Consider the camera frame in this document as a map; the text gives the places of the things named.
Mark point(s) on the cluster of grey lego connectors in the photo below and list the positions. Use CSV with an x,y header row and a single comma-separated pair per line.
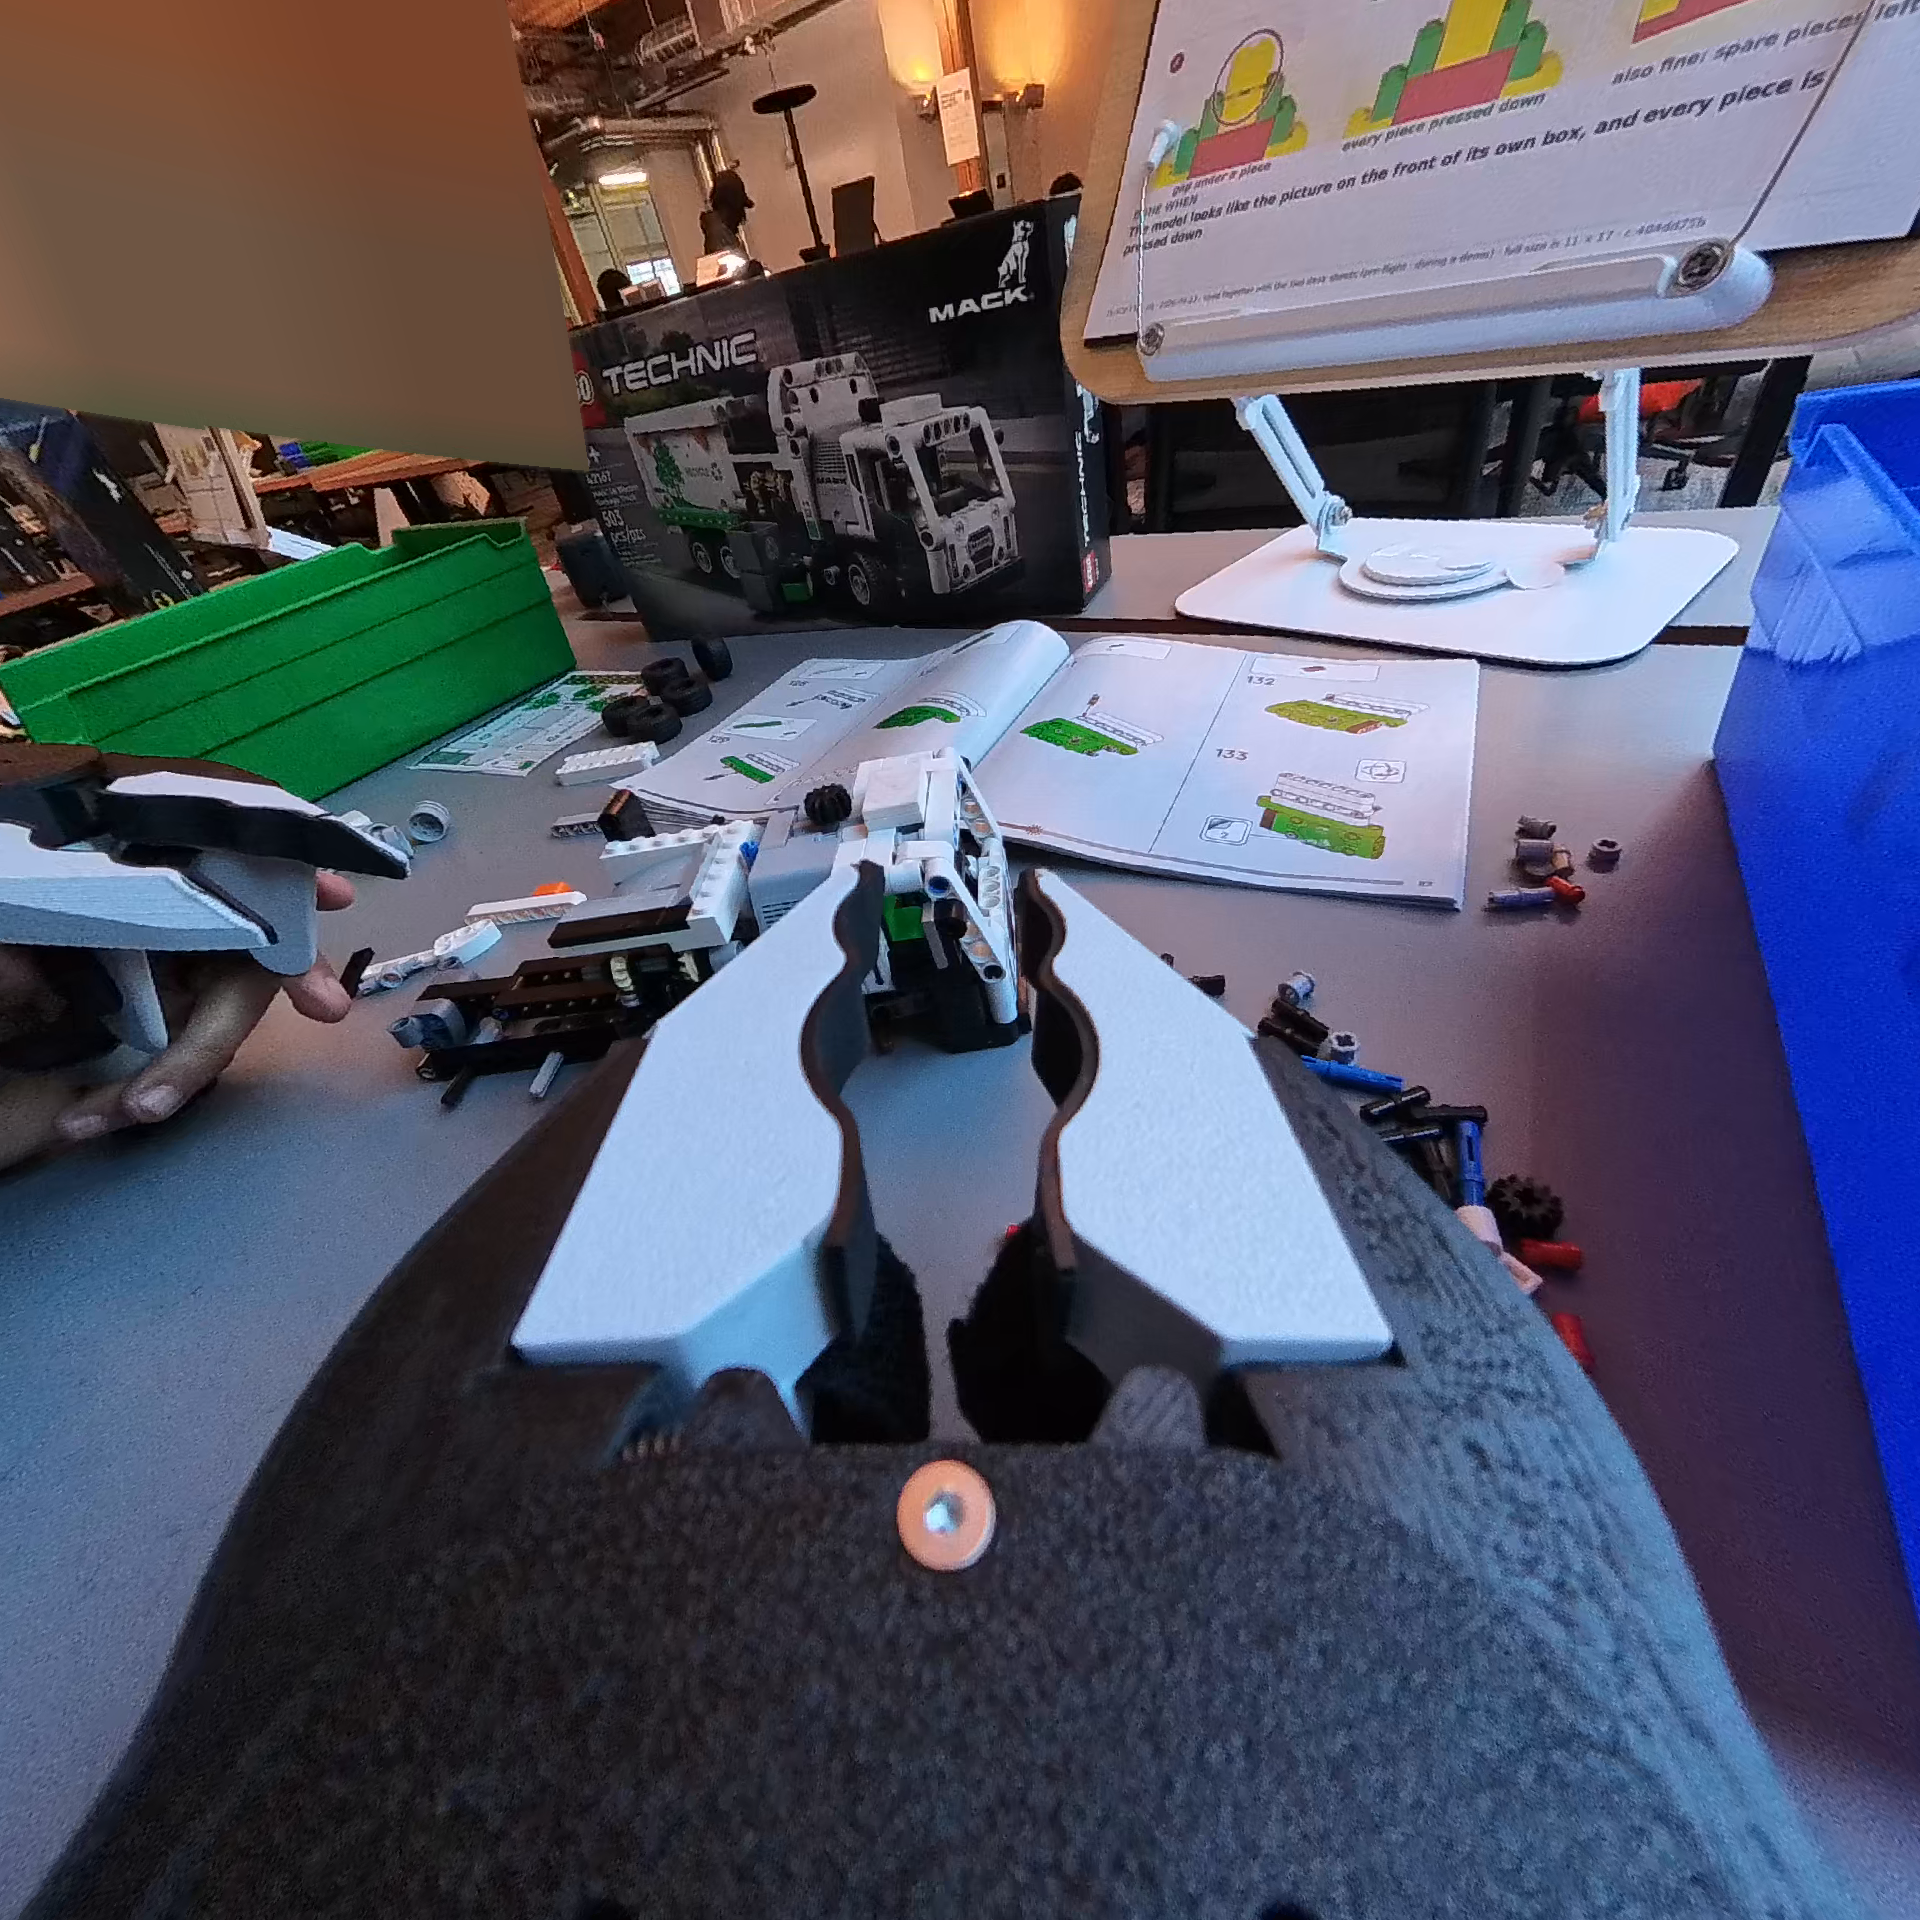
x,y
1539,856

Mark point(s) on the green white sticker sheet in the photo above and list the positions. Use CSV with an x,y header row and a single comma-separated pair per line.
x,y
509,727

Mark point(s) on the pile of small lego pieces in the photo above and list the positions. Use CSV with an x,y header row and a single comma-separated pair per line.
x,y
1348,1073

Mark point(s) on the black floor lamp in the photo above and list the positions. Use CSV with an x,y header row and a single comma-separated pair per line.
x,y
781,98

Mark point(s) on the partly built lego truck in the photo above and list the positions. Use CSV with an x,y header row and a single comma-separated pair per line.
x,y
780,886

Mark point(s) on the black lego tire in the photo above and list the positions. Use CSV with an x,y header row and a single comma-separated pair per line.
x,y
711,657
657,724
666,674
621,713
687,696

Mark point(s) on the white lego brick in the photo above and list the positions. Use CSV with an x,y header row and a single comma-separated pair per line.
x,y
609,763

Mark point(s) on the grey lego beam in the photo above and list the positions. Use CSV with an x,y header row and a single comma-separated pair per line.
x,y
578,823

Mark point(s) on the white grey lego connector piece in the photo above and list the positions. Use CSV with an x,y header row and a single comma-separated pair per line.
x,y
465,943

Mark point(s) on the white lego beam orange stud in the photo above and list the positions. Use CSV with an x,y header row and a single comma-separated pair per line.
x,y
517,905

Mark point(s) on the black monitor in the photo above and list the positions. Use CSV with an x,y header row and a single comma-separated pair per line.
x,y
853,210

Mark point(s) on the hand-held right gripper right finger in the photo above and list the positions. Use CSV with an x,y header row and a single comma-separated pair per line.
x,y
1201,1185

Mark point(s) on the laminated instruction sheet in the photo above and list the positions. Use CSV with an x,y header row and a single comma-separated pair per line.
x,y
1500,150

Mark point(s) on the black lego set box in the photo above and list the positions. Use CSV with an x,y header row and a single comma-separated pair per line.
x,y
840,315

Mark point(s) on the dark grey cylinder container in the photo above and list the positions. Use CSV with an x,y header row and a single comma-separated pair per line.
x,y
593,570

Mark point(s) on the white document stand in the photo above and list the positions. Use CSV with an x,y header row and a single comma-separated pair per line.
x,y
1575,599

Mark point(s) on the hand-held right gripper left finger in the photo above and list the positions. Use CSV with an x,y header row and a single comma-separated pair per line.
x,y
704,1170

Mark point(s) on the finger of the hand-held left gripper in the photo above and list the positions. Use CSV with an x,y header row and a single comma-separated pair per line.
x,y
120,900
211,787

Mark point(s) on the blue plastic bin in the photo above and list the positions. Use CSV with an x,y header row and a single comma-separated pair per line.
x,y
1845,826

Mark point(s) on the open instruction booklet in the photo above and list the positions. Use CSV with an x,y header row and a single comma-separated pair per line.
x,y
1276,780

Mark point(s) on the wooden work table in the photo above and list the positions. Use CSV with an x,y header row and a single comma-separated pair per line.
x,y
360,470

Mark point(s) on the white cardboard box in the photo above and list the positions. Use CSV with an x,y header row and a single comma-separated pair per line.
x,y
218,488

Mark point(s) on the person's left hand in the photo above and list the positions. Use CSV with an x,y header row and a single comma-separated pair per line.
x,y
195,1049

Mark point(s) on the black cardboard box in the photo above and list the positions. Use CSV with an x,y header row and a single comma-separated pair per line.
x,y
89,511

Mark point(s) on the green plastic bin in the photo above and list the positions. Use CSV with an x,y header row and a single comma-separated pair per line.
x,y
300,660

